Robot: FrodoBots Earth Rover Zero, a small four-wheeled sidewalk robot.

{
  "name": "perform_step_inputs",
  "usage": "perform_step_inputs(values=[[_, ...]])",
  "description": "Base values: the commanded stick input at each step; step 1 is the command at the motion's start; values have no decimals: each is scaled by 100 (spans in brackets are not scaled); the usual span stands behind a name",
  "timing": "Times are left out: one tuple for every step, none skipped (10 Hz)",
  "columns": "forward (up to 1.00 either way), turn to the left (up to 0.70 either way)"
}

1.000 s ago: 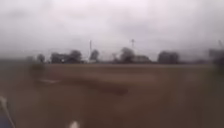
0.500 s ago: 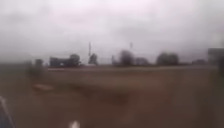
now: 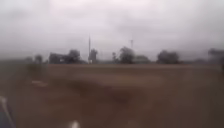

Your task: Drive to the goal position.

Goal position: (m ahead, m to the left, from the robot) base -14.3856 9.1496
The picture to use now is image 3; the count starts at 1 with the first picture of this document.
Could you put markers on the row of trees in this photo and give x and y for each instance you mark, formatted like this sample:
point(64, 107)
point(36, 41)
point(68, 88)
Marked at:
point(126, 56)

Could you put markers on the thin mast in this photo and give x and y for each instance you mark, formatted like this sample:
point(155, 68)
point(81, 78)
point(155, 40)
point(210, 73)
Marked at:
point(131, 43)

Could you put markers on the tall pale pole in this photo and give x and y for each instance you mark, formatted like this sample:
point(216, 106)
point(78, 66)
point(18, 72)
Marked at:
point(89, 46)

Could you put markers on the brown dirt ground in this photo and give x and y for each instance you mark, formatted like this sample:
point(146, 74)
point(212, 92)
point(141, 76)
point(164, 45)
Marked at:
point(133, 100)

